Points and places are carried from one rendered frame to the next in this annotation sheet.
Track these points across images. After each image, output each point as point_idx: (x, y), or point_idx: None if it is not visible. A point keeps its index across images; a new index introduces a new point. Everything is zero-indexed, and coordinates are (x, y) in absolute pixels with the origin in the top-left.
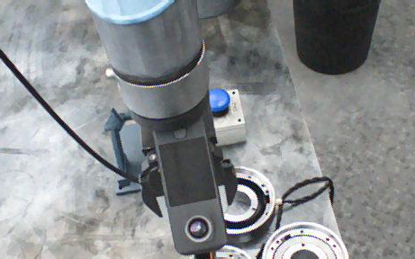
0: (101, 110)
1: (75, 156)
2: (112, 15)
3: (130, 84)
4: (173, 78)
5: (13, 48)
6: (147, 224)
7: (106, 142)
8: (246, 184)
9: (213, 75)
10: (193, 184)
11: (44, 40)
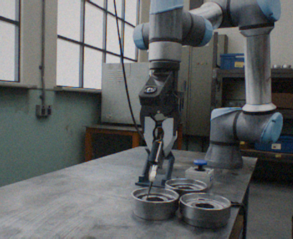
0: (150, 171)
1: (128, 175)
2: (153, 11)
3: (151, 43)
4: (164, 40)
5: (130, 157)
6: None
7: None
8: (195, 187)
9: None
10: (157, 82)
11: (144, 158)
